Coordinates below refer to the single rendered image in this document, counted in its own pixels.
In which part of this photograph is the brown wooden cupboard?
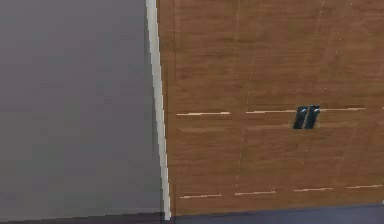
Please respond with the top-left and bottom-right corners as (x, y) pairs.
(155, 0), (384, 218)

